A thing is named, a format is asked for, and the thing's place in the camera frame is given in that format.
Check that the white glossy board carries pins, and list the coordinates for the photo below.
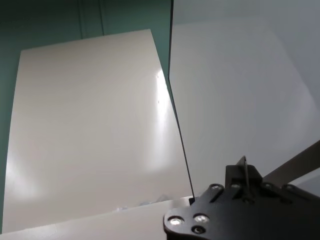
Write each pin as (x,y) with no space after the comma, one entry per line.
(87,125)

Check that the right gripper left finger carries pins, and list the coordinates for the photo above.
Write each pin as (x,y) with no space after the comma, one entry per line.
(235,178)

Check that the black table frame post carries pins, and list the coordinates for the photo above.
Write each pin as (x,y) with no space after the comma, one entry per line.
(292,167)

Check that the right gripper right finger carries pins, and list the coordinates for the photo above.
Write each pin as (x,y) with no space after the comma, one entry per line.
(255,177)

